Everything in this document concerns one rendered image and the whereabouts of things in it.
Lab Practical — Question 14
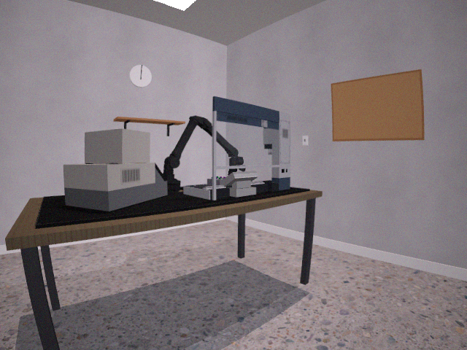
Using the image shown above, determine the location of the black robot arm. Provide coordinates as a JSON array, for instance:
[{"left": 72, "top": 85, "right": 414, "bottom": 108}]
[{"left": 163, "top": 116, "right": 212, "bottom": 182}]

